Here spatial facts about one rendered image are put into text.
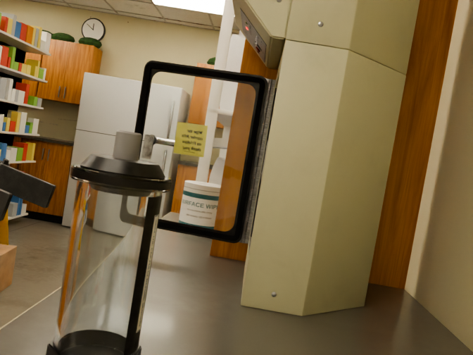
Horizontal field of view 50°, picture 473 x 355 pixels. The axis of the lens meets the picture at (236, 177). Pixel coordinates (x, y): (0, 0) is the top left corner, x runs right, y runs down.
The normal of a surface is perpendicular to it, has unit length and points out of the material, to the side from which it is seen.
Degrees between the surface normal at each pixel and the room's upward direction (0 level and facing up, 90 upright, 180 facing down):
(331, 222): 90
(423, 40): 90
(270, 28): 90
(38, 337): 0
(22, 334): 0
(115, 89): 90
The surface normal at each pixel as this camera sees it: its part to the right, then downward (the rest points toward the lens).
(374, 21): 0.67, 0.15
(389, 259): -0.04, 0.05
